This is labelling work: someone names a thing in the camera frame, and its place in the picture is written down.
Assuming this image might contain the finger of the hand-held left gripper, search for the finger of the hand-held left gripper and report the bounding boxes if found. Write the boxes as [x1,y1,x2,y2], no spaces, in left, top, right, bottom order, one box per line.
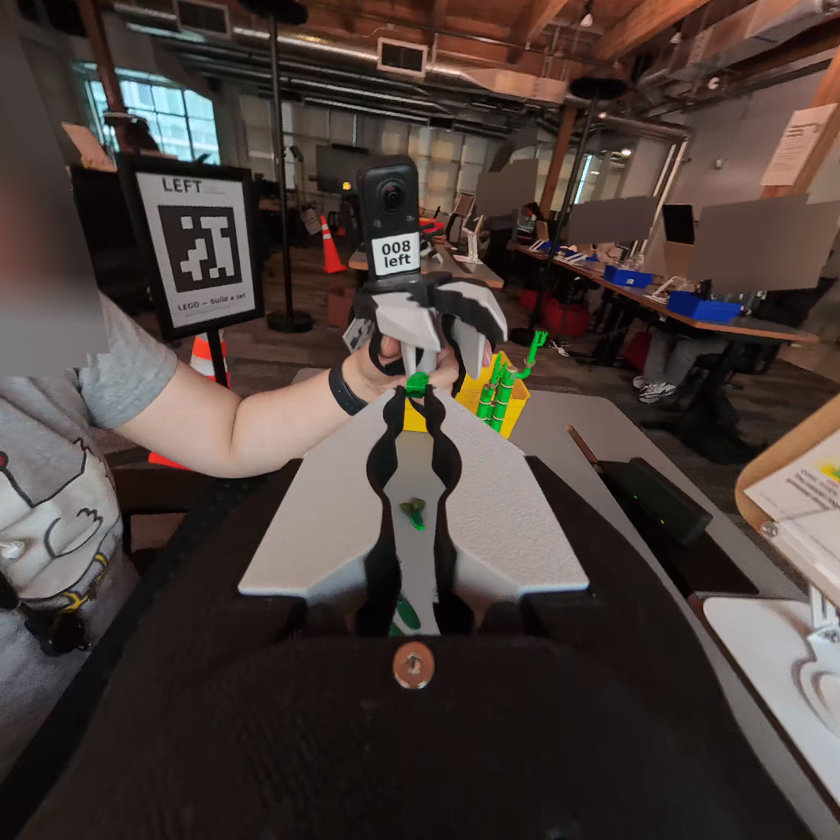
[420,278,509,385]
[373,292,441,378]

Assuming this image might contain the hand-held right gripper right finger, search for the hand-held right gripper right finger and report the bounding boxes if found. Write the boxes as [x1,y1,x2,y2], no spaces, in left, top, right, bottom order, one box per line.
[422,386,590,636]

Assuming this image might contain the person's left hand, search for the person's left hand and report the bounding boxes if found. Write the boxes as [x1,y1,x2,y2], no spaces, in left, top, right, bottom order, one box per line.
[340,335,494,414]

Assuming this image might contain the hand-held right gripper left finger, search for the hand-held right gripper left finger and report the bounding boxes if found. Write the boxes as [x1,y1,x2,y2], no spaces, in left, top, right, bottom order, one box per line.
[238,387,404,636]

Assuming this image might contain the instruction sheet on board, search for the instruction sheet on board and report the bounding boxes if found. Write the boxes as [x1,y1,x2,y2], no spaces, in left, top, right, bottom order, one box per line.
[735,394,840,592]

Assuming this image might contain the person's left forearm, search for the person's left forearm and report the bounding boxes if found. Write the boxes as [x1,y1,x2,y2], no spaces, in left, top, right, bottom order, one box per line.
[115,357,355,479]

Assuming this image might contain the black rectangular device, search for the black rectangular device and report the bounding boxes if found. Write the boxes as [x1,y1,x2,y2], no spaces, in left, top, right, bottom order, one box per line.
[600,457,713,547]

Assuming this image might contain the wall mounted screen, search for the wall mounted screen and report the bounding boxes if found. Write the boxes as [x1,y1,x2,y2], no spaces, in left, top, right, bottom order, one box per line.
[316,144,368,194]

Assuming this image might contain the long wooden desk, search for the long wooden desk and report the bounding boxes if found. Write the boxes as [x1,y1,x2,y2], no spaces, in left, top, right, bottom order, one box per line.
[512,243,821,345]

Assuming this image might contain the orange traffic cone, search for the orange traffic cone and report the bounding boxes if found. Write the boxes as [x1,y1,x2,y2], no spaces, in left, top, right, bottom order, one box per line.
[320,215,347,274]
[147,331,232,472]

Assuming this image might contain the yellow storage bin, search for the yellow storage bin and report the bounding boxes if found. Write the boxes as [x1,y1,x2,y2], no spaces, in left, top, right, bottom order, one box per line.
[402,351,531,441]

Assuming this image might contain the black wristband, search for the black wristband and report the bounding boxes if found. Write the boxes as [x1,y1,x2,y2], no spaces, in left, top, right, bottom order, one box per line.
[328,363,368,416]

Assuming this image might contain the white rounded tray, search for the white rounded tray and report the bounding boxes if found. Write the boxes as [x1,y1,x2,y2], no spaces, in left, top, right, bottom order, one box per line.
[702,594,840,808]

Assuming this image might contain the black framed marker sign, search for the black framed marker sign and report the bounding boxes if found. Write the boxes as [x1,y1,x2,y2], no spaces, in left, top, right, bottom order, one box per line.
[117,154,265,389]

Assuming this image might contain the paper wall notice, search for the paper wall notice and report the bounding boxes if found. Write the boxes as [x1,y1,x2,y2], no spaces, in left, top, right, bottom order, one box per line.
[761,121,821,188]

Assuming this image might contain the person's grey printed shirt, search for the person's grey printed shirt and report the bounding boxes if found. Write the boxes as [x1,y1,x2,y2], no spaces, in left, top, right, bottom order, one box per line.
[0,292,178,775]

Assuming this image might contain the red bag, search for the red bag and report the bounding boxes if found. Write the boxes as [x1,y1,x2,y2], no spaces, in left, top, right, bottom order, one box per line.
[541,298,592,337]

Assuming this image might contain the black pole stand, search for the black pole stand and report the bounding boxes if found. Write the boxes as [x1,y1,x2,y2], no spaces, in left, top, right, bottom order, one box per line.
[236,0,315,333]

